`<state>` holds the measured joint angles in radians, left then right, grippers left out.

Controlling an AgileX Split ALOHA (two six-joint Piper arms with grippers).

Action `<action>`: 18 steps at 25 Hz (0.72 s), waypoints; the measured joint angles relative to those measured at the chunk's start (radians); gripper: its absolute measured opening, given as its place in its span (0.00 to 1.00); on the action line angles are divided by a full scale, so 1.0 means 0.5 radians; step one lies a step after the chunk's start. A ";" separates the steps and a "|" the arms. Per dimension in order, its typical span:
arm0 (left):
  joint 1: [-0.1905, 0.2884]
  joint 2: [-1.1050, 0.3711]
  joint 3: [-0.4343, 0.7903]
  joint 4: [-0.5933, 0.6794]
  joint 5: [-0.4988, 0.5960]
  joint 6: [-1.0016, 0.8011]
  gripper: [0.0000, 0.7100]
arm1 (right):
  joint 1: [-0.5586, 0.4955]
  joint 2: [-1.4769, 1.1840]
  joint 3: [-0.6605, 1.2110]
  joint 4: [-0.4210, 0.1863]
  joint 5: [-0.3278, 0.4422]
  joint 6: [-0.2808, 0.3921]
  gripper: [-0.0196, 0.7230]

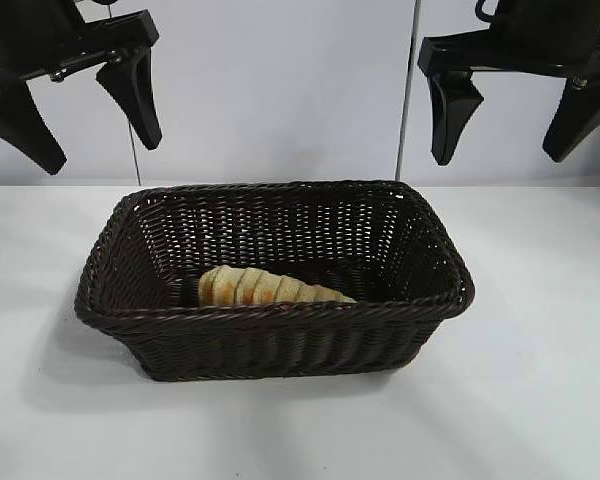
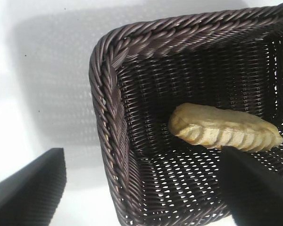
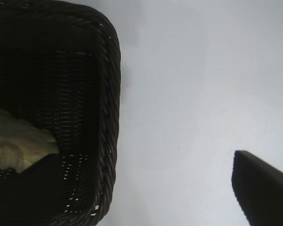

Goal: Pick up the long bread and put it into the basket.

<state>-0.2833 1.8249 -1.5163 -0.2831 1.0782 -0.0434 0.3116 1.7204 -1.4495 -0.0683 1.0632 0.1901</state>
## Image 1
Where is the dark brown wicker basket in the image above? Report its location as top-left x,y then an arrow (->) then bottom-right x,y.
73,179 -> 476,384

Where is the long striped bread loaf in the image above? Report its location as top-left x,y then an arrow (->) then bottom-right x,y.
198,266 -> 359,307

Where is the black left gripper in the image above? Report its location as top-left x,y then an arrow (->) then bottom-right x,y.
0,0 -> 164,176

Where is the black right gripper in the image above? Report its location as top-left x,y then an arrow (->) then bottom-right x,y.
417,0 -> 600,167

